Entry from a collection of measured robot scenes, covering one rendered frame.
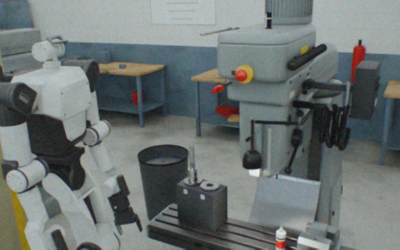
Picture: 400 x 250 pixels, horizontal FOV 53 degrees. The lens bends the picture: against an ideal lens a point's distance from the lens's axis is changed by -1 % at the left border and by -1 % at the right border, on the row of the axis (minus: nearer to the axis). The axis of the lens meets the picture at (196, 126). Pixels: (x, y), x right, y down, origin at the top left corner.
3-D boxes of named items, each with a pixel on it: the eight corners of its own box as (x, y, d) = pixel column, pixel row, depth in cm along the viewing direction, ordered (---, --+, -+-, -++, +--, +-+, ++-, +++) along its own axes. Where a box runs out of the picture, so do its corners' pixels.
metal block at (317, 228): (323, 243, 163) (324, 230, 161) (309, 239, 166) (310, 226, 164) (326, 236, 167) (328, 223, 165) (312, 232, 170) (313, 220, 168)
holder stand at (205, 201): (214, 232, 188) (212, 193, 182) (177, 218, 201) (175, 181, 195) (228, 220, 197) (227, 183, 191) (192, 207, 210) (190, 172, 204)
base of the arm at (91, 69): (59, 93, 172) (49, 70, 165) (74, 77, 182) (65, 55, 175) (89, 94, 168) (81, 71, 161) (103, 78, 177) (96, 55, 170)
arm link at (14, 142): (-2, 190, 137) (-14, 127, 130) (25, 175, 148) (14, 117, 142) (26, 194, 133) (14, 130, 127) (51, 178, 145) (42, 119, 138)
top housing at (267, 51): (282, 85, 132) (284, 35, 127) (211, 79, 144) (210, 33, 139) (317, 62, 171) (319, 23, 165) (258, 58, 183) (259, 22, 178)
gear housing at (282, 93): (288, 107, 143) (289, 79, 140) (226, 100, 155) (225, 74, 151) (311, 87, 171) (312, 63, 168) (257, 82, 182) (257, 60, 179)
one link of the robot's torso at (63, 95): (-11, 161, 151) (-30, 66, 139) (46, 131, 181) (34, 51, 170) (56, 169, 142) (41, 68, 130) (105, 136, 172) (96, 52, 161)
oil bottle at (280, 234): (283, 252, 172) (284, 230, 168) (274, 249, 174) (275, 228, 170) (286, 247, 175) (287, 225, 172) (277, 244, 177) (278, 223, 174)
